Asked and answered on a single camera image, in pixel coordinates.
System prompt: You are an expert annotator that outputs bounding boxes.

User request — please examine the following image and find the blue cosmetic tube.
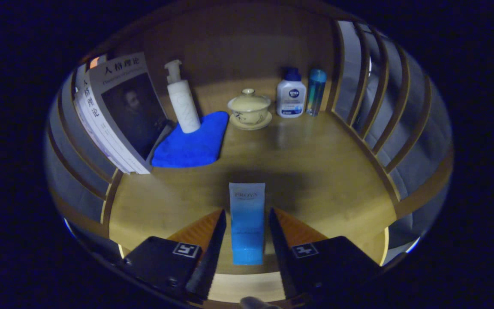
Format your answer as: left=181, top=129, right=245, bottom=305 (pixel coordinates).
left=229, top=182, right=266, bottom=266

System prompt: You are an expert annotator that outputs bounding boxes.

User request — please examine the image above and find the teal bottle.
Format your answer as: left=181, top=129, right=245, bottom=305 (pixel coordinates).
left=306, top=68, right=327, bottom=117

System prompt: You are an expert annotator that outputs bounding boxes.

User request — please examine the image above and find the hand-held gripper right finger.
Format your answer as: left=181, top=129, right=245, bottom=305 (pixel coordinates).
left=268, top=208, right=383, bottom=301

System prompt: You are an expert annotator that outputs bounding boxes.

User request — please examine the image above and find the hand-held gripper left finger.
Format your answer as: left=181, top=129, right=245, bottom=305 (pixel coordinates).
left=120, top=209, right=227, bottom=301

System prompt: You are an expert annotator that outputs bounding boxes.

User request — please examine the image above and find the wooden countertop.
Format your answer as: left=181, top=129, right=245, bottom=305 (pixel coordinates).
left=109, top=77, right=398, bottom=275

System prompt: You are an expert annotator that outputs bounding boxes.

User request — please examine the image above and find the white pump bottle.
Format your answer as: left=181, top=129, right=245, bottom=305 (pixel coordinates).
left=164, top=59, right=201, bottom=134

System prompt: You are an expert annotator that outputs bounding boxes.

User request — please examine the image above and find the beige lidded teacup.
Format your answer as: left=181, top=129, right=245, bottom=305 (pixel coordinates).
left=227, top=88, right=273, bottom=130

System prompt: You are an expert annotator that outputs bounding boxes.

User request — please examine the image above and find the blue cloth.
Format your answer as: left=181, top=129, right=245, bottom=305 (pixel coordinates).
left=151, top=111, right=229, bottom=168

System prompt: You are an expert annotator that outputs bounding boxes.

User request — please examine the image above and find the grey book with portrait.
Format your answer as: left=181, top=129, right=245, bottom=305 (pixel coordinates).
left=82, top=52, right=175, bottom=174

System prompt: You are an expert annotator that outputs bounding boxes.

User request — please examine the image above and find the wooden cabinet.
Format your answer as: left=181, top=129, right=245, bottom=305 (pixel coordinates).
left=45, top=0, right=453, bottom=267

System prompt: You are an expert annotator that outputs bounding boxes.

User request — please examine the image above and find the white book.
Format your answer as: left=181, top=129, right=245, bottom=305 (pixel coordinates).
left=74, top=64, right=130, bottom=172

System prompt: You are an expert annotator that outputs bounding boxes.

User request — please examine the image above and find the white lotion bottle blue cap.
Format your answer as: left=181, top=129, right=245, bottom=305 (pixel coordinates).
left=276, top=67, right=307, bottom=118

